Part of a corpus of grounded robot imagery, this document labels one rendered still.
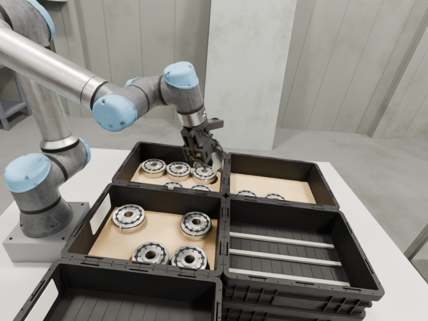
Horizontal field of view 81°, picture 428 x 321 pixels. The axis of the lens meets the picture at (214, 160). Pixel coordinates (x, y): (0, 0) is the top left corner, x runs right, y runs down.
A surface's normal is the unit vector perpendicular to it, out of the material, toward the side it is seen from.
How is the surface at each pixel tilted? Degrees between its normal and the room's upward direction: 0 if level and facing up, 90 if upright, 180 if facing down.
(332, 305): 90
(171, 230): 0
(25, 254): 90
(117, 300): 0
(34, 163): 8
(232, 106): 76
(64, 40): 90
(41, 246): 90
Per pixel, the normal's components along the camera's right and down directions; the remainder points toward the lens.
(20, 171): 0.04, -0.77
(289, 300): -0.07, 0.53
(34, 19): 0.96, 0.06
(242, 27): 0.07, 0.32
